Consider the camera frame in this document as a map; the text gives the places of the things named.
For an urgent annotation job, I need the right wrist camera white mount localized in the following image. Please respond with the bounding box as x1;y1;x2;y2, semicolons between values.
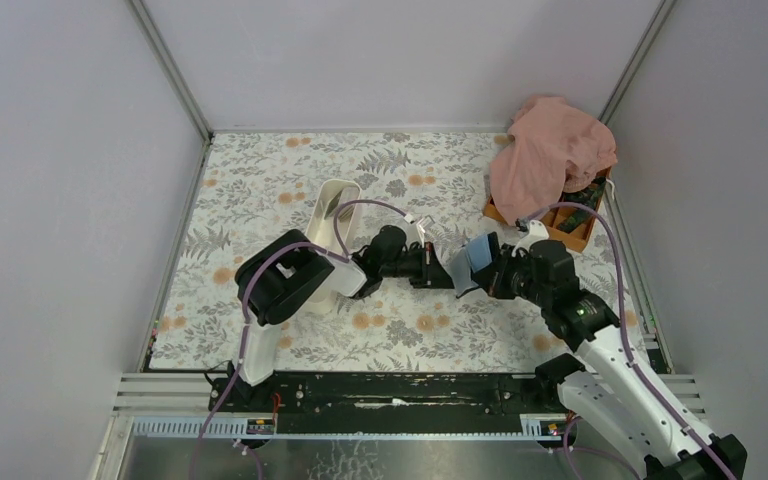
516;220;550;251

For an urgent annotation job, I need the pink cloth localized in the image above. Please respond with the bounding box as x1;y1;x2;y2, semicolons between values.
489;95;618;226

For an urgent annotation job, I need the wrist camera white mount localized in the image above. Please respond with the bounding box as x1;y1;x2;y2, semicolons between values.
516;220;550;251
405;215;436;247

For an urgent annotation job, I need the wooden organizer box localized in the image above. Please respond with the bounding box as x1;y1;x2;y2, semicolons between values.
483;167;614;254

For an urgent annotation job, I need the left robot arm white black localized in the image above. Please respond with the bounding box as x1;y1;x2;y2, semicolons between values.
231;225;454;387

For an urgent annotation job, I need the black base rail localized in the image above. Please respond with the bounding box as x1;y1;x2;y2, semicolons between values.
208;371;571;435

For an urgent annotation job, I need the cream plastic oblong tray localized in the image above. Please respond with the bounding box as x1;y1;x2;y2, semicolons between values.
302;179;362;314

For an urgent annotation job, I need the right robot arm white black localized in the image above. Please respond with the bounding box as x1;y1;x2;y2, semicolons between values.
472;238;748;479

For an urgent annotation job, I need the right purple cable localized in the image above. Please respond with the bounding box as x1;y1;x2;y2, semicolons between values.
516;201;740;480

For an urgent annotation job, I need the floral patterned table mat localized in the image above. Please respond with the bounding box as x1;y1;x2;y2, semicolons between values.
150;131;654;374

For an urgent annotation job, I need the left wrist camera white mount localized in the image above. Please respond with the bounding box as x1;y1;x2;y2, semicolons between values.
405;215;436;247

